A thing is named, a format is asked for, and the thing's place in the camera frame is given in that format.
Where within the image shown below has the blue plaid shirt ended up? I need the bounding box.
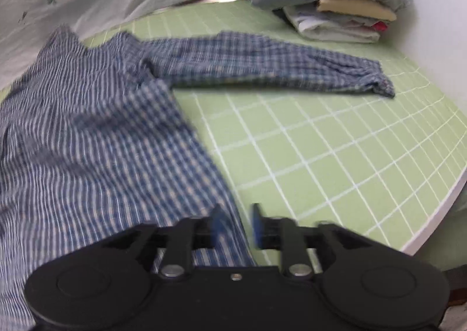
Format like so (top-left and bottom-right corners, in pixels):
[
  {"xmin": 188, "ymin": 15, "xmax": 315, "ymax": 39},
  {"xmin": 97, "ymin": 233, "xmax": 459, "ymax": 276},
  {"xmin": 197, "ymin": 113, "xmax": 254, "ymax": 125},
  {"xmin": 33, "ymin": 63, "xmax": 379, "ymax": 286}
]
[{"xmin": 1, "ymin": 26, "xmax": 395, "ymax": 330}]

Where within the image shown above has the green grid cutting mat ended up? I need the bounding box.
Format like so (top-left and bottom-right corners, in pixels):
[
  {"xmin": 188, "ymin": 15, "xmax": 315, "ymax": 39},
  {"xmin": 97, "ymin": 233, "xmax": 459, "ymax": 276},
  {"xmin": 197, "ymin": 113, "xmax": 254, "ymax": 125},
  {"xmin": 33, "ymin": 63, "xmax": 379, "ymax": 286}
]
[{"xmin": 0, "ymin": 0, "xmax": 467, "ymax": 268}]

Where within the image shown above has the white folded garment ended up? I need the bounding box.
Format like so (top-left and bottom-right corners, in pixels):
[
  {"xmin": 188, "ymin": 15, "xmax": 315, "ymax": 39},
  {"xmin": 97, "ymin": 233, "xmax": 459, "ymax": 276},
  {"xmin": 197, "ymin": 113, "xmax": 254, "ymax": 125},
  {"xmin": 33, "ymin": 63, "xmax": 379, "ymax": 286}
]
[{"xmin": 283, "ymin": 5, "xmax": 389, "ymax": 43}]

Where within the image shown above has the beige folded garment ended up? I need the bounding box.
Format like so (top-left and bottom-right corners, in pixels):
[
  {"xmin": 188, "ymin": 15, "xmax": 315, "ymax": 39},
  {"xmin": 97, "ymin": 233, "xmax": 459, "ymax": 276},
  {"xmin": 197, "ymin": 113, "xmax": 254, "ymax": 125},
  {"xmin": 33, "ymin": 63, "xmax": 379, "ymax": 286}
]
[{"xmin": 317, "ymin": 0, "xmax": 397, "ymax": 21}]

